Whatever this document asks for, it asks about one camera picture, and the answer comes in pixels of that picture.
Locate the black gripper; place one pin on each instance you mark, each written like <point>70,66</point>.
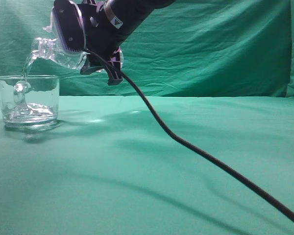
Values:
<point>105,24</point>

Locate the clear plastic water bottle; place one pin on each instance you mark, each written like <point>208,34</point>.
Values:
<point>50,49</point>

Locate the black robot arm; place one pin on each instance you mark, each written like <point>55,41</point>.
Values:
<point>139,10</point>

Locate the green table cloth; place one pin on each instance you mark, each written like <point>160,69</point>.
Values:
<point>108,168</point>

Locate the green backdrop cloth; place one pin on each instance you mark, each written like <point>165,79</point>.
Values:
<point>192,48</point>

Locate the clear glass cup with handle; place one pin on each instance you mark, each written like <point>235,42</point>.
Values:
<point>29,102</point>

